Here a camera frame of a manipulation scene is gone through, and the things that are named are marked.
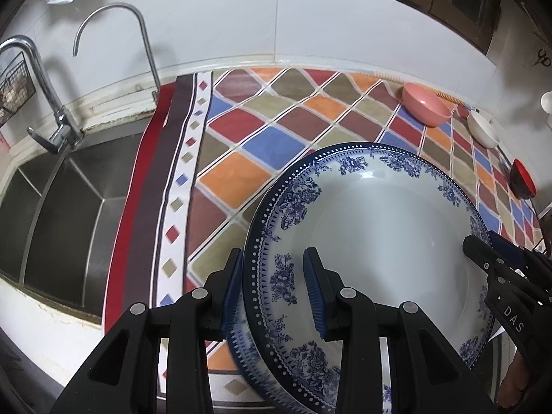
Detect white bowl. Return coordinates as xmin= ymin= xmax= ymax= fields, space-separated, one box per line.
xmin=467 ymin=110 xmax=500 ymax=149

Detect pink bowl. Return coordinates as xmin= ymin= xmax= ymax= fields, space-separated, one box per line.
xmin=402 ymin=82 xmax=451 ymax=127

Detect thin gooseneck faucet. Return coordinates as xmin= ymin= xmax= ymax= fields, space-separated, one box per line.
xmin=71 ymin=2 xmax=161 ymax=104

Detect chrome main faucet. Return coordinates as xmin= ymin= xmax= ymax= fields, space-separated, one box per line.
xmin=0 ymin=34 xmax=85 ymax=155

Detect colourful diamond pattern mat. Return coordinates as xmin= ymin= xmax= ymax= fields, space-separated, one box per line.
xmin=103 ymin=68 xmax=541 ymax=398

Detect person right hand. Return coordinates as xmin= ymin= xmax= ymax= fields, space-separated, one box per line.
xmin=497 ymin=351 xmax=539 ymax=413

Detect steel kitchen sink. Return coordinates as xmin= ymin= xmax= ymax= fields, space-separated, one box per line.
xmin=1 ymin=126 xmax=142 ymax=323

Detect black scissors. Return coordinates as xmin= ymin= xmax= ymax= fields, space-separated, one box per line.
xmin=532 ymin=48 xmax=552 ymax=67

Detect large blue white plate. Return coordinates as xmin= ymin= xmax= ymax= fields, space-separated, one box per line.
xmin=228 ymin=142 xmax=494 ymax=413

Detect red black bowl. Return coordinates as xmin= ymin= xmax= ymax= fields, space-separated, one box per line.
xmin=509 ymin=159 xmax=537 ymax=200

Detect black wire sponge basket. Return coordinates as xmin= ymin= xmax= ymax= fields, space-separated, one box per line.
xmin=0 ymin=52 xmax=36 ymax=126

